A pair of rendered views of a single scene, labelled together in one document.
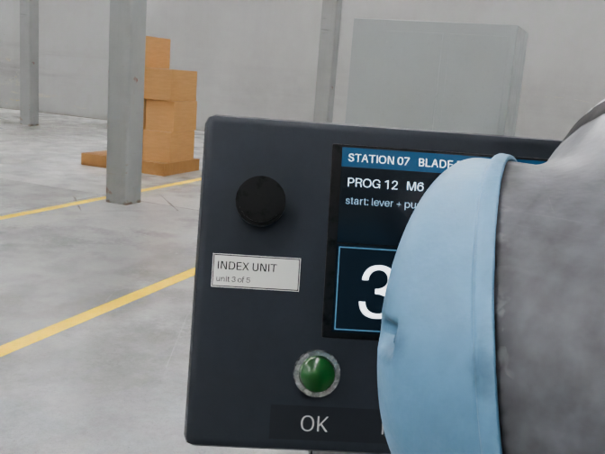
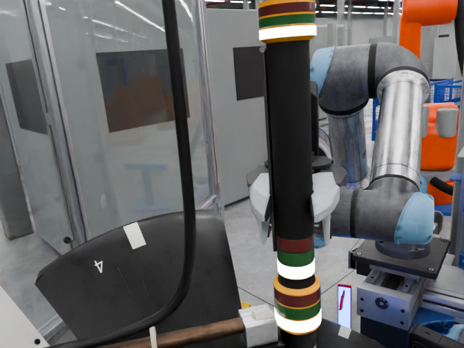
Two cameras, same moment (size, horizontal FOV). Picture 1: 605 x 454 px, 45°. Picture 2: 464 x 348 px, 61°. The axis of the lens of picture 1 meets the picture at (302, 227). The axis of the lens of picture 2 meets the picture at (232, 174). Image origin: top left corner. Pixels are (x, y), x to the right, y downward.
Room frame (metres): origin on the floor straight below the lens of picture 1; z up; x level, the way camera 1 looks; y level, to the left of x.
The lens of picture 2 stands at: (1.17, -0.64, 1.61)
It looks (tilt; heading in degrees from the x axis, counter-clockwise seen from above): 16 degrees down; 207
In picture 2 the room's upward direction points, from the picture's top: 5 degrees counter-clockwise
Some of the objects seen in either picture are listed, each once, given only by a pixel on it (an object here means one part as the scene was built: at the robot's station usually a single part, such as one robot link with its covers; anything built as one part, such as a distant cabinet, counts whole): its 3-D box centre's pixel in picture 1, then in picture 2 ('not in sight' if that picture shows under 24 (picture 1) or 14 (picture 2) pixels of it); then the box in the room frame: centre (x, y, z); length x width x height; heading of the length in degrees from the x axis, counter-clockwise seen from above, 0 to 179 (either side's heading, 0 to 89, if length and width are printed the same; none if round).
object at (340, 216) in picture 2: not in sight; (317, 211); (0.59, -0.79, 1.37); 0.11 x 0.08 x 0.11; 91
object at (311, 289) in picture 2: not in sight; (297, 300); (0.86, -0.74, 1.39); 0.04 x 0.04 x 0.05
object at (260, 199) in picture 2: not in sight; (265, 215); (0.85, -0.78, 1.47); 0.09 x 0.03 x 0.06; 5
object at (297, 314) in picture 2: not in sight; (297, 300); (0.86, -0.74, 1.39); 0.04 x 0.04 x 0.01
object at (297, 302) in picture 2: not in sight; (296, 288); (0.86, -0.74, 1.40); 0.04 x 0.04 x 0.01
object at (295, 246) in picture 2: not in sight; (295, 237); (0.86, -0.74, 1.45); 0.03 x 0.03 x 0.01
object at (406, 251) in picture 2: not in sight; (402, 231); (0.02, -0.69, 1.09); 0.15 x 0.15 x 0.10
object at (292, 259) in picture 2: not in sight; (295, 250); (0.86, -0.74, 1.44); 0.03 x 0.03 x 0.01
